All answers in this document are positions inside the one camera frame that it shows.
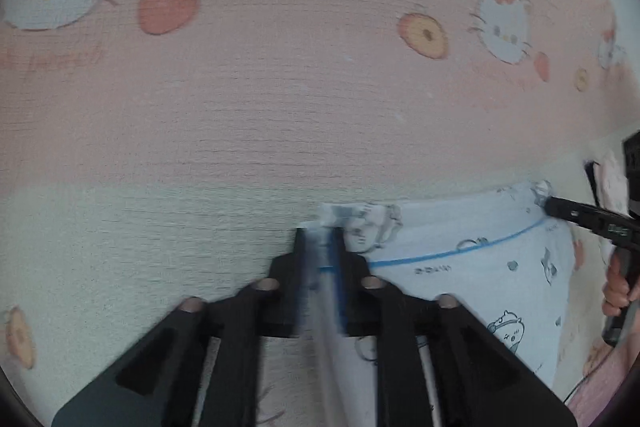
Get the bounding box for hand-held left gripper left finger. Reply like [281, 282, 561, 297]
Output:
[50, 227, 322, 427]

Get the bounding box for pink cat print blanket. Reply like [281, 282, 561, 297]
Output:
[0, 0, 640, 427]

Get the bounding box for folded pink printed garment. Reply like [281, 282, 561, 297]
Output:
[596, 151, 632, 228]

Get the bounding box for person's right hand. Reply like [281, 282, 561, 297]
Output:
[602, 263, 633, 319]

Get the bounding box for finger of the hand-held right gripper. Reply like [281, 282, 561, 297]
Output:
[544, 195, 635, 248]

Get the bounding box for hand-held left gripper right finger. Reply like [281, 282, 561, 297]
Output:
[327, 229, 577, 427]

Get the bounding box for folded pink cartoon garment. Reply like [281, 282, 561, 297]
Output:
[583, 160, 602, 208]

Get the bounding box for white blue printed shorts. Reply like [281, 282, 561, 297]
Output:
[300, 179, 577, 427]

